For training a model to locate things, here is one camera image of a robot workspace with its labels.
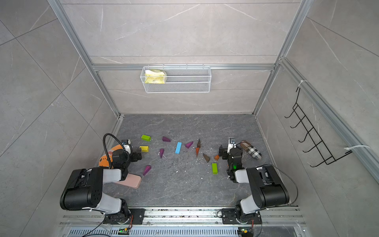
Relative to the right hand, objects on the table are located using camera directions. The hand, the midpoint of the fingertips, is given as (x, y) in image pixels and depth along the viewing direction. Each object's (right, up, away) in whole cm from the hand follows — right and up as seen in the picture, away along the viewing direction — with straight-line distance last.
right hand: (230, 145), depth 93 cm
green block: (-58, +4, +11) cm, 59 cm away
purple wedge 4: (-52, -15, -3) cm, 54 cm away
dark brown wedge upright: (-20, 0, +6) cm, 21 cm away
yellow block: (-57, -3, +5) cm, 57 cm away
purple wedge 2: (-45, -4, +5) cm, 46 cm away
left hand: (-63, -1, +1) cm, 63 cm away
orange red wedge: (-21, -4, +5) cm, 22 cm away
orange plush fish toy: (-77, -8, -8) cm, 78 cm away
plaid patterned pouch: (+14, -3, +2) cm, 15 cm away
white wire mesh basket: (-36, +45, +8) cm, 58 cm away
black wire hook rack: (+31, +2, -30) cm, 43 cm away
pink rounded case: (-60, -20, -8) cm, 64 cm away
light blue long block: (-34, -3, +5) cm, 35 cm away
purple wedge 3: (-27, -1, +7) cm, 28 cm away
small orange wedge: (-9, -8, 0) cm, 12 cm away
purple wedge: (-44, +3, +11) cm, 46 cm away
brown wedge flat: (-15, -8, 0) cm, 18 cm away
